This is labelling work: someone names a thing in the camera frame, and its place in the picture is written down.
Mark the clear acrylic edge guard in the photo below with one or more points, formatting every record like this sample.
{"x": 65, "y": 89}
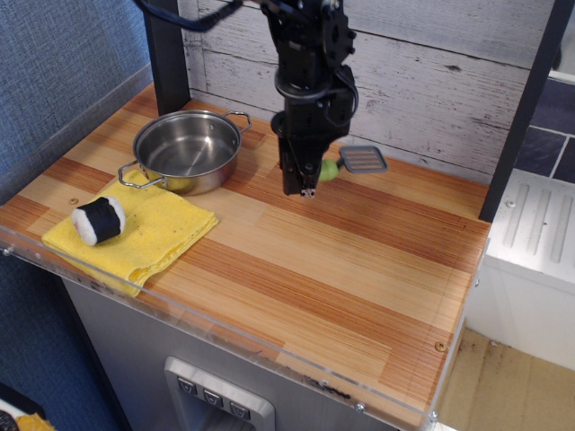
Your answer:
{"x": 362, "y": 314}

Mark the green handled grey spatula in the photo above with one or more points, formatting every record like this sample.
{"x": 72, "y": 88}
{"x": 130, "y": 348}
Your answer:
{"x": 356, "y": 159}

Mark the dark vertical post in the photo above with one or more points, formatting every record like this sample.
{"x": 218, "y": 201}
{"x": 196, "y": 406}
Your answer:
{"x": 168, "y": 63}
{"x": 545, "y": 55}

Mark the left dark vertical post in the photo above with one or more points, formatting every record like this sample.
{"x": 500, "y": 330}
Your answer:
{"x": 168, "y": 63}

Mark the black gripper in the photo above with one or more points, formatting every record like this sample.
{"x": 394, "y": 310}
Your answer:
{"x": 311, "y": 120}

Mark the yellow object bottom left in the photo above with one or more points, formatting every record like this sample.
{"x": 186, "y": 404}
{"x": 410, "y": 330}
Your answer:
{"x": 33, "y": 423}

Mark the right dark vertical post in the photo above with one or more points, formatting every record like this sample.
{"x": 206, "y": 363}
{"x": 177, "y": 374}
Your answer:
{"x": 545, "y": 55}

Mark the stainless steel pot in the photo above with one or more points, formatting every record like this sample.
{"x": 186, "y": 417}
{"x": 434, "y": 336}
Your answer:
{"x": 186, "y": 152}

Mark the plush sushi roll toy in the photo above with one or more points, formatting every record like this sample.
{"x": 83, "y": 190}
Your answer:
{"x": 99, "y": 221}

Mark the yellow folded cloth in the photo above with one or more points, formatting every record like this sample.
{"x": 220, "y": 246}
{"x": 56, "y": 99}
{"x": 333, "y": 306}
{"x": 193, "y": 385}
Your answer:
{"x": 160, "y": 227}

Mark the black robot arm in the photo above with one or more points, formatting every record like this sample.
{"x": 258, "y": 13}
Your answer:
{"x": 312, "y": 40}

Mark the grey control panel with buttons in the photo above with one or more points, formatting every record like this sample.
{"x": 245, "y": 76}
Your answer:
{"x": 204, "y": 401}

